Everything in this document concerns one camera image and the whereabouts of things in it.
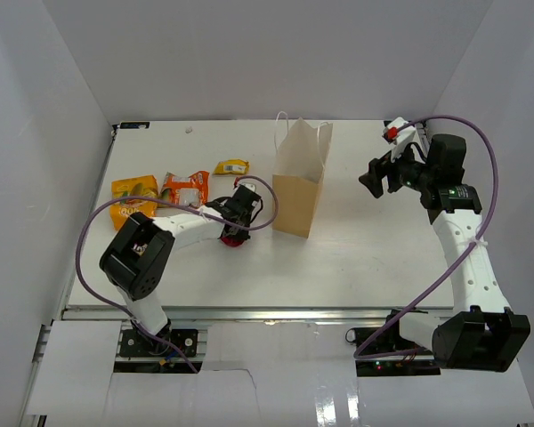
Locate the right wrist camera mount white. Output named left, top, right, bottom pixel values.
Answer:
left=383, top=117, right=417, bottom=163

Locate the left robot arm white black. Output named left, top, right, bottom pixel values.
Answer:
left=100, top=186, right=263, bottom=339

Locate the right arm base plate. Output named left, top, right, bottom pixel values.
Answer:
left=355, top=323, right=441, bottom=378

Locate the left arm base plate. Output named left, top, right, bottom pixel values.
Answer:
left=117, top=328, right=198, bottom=361

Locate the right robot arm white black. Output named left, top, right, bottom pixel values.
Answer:
left=354, top=134, right=530, bottom=373

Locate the magenta candy packet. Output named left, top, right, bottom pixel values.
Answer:
left=220, top=232, right=250, bottom=247

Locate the large yellow snack bag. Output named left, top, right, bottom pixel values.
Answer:
left=109, top=175, right=158, bottom=230

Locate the aluminium table front rail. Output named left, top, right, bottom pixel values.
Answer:
left=61, top=306, right=455, bottom=322

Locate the orange snack packet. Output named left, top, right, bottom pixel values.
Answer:
left=159, top=171, right=209, bottom=208

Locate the brown paper bag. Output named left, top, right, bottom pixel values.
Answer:
left=272, top=111, right=333, bottom=238

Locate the small yellow snack packet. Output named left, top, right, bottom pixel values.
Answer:
left=213, top=158, right=250, bottom=176

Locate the blue label left corner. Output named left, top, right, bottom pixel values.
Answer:
left=119, top=122, right=150, bottom=130

